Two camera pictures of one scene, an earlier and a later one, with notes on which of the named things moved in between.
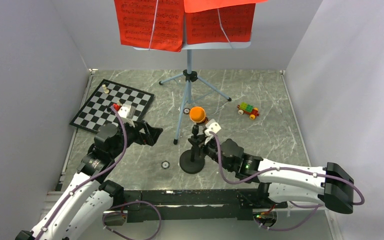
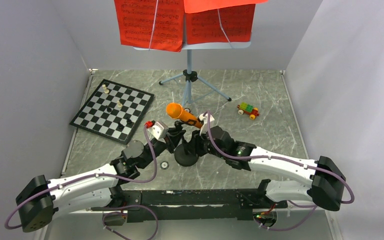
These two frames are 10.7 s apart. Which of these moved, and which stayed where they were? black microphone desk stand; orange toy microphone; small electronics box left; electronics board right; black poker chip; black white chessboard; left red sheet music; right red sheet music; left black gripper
Moved: orange toy microphone; black microphone desk stand; left black gripper
Stayed: electronics board right; black white chessboard; small electronics box left; right red sheet music; black poker chip; left red sheet music
